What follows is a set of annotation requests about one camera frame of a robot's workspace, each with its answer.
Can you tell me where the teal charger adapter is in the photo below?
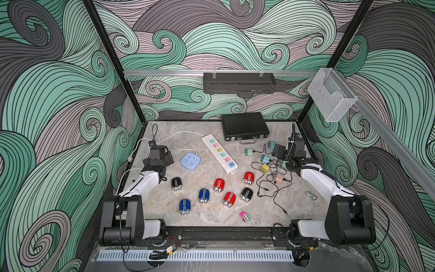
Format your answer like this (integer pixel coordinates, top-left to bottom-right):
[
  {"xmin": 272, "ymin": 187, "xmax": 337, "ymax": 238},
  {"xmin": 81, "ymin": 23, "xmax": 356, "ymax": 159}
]
[
  {"xmin": 260, "ymin": 155, "xmax": 270, "ymax": 164},
  {"xmin": 268, "ymin": 141, "xmax": 276, "ymax": 150}
]

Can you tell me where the beige charger adapter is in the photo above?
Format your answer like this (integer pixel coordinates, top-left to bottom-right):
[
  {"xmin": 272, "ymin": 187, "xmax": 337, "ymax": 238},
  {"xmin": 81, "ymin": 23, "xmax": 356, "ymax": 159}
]
[{"xmin": 274, "ymin": 173, "xmax": 284, "ymax": 184}]

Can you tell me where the black shaver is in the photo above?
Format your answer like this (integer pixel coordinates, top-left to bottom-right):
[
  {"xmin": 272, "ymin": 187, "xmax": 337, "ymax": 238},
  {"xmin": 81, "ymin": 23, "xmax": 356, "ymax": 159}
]
[
  {"xmin": 171, "ymin": 177, "xmax": 183, "ymax": 191},
  {"xmin": 240, "ymin": 187, "xmax": 253, "ymax": 202}
]

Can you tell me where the yellow charger adapter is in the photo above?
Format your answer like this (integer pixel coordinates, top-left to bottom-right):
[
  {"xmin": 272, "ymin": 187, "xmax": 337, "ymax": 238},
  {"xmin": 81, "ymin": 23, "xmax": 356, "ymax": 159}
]
[{"xmin": 259, "ymin": 164, "xmax": 270, "ymax": 173}]

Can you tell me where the green charger adapter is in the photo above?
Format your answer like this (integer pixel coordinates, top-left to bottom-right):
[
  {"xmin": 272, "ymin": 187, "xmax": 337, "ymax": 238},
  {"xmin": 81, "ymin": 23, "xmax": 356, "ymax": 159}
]
[{"xmin": 244, "ymin": 148, "xmax": 254, "ymax": 156}]

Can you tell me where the red shaver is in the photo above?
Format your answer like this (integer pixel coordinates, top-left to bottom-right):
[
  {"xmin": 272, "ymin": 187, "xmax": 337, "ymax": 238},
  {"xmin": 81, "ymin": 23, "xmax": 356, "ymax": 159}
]
[
  {"xmin": 242, "ymin": 172, "xmax": 255, "ymax": 185},
  {"xmin": 223, "ymin": 192, "xmax": 236, "ymax": 207},
  {"xmin": 213, "ymin": 179, "xmax": 225, "ymax": 193}
]

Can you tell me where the blue shaver front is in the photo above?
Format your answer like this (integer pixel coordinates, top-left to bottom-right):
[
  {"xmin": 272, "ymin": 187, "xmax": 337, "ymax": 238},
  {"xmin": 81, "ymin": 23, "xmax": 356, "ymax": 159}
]
[{"xmin": 179, "ymin": 198, "xmax": 191, "ymax": 215}]

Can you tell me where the blue shaver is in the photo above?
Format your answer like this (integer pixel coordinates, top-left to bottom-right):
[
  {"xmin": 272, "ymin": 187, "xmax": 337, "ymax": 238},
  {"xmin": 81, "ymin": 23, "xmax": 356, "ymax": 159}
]
[
  {"xmin": 198, "ymin": 188, "xmax": 210, "ymax": 204},
  {"xmin": 179, "ymin": 198, "xmax": 191, "ymax": 215}
]

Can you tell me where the blue shaver cable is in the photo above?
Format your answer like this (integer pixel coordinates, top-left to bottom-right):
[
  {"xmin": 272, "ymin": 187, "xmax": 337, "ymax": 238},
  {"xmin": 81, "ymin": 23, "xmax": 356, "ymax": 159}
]
[{"xmin": 268, "ymin": 169, "xmax": 288, "ymax": 215}]

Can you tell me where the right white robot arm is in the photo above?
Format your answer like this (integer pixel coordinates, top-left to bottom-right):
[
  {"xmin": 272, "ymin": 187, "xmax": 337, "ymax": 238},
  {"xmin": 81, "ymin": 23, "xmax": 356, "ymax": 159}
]
[{"xmin": 268, "ymin": 137, "xmax": 376, "ymax": 245}]

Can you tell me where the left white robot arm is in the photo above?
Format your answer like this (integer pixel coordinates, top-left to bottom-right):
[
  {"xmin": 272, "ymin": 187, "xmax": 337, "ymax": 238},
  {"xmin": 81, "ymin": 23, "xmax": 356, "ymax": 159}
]
[{"xmin": 99, "ymin": 145, "xmax": 173, "ymax": 247}]

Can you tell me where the light blue socket cube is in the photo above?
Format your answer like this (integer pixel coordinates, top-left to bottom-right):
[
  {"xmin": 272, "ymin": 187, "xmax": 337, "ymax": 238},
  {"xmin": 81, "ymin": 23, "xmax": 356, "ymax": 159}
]
[{"xmin": 180, "ymin": 153, "xmax": 201, "ymax": 171}]

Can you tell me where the silver metal knob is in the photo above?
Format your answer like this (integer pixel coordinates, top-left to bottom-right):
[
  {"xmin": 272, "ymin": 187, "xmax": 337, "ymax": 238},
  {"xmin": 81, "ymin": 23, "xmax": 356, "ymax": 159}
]
[{"xmin": 305, "ymin": 191, "xmax": 317, "ymax": 201}]

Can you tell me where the black briefcase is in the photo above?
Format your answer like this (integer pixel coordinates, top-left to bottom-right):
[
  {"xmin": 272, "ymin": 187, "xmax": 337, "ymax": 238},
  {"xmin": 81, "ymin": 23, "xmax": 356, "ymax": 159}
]
[{"xmin": 221, "ymin": 112, "xmax": 270, "ymax": 142}]

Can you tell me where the white power strip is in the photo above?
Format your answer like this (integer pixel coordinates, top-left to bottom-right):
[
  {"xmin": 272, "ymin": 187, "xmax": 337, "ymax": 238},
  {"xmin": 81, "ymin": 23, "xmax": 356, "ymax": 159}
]
[{"xmin": 202, "ymin": 134, "xmax": 239, "ymax": 175}]

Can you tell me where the pink striped small box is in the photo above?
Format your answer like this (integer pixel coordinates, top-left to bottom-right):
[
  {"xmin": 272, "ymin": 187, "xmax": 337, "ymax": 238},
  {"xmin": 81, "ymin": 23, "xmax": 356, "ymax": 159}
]
[{"xmin": 240, "ymin": 211, "xmax": 250, "ymax": 222}]

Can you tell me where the white power cord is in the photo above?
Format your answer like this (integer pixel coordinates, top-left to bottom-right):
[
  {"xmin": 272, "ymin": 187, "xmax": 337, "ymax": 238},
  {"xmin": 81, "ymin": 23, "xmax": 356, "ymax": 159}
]
[{"xmin": 115, "ymin": 130, "xmax": 205, "ymax": 191}]

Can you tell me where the clear acrylic wall box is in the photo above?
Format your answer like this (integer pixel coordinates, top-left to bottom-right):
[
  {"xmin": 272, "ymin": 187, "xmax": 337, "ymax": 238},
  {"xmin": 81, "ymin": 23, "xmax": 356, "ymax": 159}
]
[{"xmin": 308, "ymin": 68, "xmax": 358, "ymax": 122}]

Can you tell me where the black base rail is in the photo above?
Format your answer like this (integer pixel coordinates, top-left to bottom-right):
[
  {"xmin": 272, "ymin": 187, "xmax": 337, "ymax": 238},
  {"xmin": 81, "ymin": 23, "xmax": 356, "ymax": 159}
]
[{"xmin": 91, "ymin": 226, "xmax": 361, "ymax": 250}]

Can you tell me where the aluminium wall rail back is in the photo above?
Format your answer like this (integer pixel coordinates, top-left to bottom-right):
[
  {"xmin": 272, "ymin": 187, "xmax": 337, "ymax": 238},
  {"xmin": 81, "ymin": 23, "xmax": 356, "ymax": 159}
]
[{"xmin": 123, "ymin": 69, "xmax": 318, "ymax": 77}]

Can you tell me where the aluminium wall rail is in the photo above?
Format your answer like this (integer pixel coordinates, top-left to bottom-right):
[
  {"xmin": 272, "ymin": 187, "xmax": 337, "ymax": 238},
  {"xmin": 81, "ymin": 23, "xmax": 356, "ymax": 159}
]
[
  {"xmin": 338, "ymin": 72, "xmax": 435, "ymax": 199},
  {"xmin": 123, "ymin": 69, "xmax": 318, "ymax": 77}
]

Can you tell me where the black wall shelf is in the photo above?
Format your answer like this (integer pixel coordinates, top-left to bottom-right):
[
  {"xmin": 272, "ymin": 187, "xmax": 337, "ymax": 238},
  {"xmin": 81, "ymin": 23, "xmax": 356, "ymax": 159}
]
[{"xmin": 203, "ymin": 72, "xmax": 276, "ymax": 97}]

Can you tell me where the white slotted cable duct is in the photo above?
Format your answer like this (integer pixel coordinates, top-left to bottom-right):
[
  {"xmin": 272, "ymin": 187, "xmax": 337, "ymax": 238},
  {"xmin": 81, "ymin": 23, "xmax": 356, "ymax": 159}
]
[{"xmin": 96, "ymin": 249, "xmax": 294, "ymax": 262}]

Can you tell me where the aluminium wall rail right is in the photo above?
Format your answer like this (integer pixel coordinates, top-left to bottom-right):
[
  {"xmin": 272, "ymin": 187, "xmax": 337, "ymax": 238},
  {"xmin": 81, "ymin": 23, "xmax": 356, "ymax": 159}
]
[{"xmin": 338, "ymin": 72, "xmax": 435, "ymax": 199}]

